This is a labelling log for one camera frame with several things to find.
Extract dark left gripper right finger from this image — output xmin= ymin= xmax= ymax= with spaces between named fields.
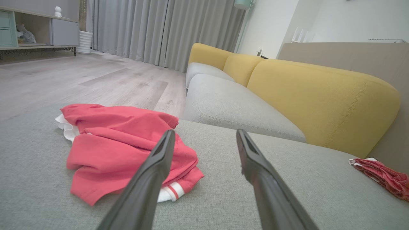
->
xmin=236 ymin=129 xmax=320 ymax=230

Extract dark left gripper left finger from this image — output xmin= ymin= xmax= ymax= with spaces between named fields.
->
xmin=96 ymin=129 xmax=176 ymax=230

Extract red Bulls 23 jersey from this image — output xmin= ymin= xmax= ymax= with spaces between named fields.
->
xmin=55 ymin=103 xmax=205 ymax=206

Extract red shorts with white trim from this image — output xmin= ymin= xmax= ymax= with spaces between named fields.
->
xmin=348 ymin=157 xmax=409 ymax=202

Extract grey sofa back cushion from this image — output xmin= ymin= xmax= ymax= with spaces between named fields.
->
xmin=183 ymin=73 xmax=307 ymax=143

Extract large grey sofa ottoman cushion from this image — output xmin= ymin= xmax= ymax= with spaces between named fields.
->
xmin=0 ymin=105 xmax=409 ymax=230

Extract short yellow sofa backrest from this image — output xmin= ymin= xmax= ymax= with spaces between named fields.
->
xmin=223 ymin=53 xmax=266 ymax=87
xmin=188 ymin=43 xmax=234 ymax=71

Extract small grey sofa seat cushion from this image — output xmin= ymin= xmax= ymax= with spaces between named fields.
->
xmin=185 ymin=62 xmax=235 ymax=90

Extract white upright boards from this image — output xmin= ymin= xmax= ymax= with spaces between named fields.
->
xmin=291 ymin=27 xmax=315 ymax=43

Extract grey pleated curtain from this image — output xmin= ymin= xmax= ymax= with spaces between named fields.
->
xmin=86 ymin=0 xmax=247 ymax=73

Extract wooden sideboard with grey door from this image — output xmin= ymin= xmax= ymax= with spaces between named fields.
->
xmin=0 ymin=6 xmax=80 ymax=60

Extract teal floor lamp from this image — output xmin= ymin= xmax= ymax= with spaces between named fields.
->
xmin=234 ymin=0 xmax=257 ymax=53

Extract clear plastic bag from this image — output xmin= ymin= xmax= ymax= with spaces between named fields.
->
xmin=16 ymin=24 xmax=36 ymax=44

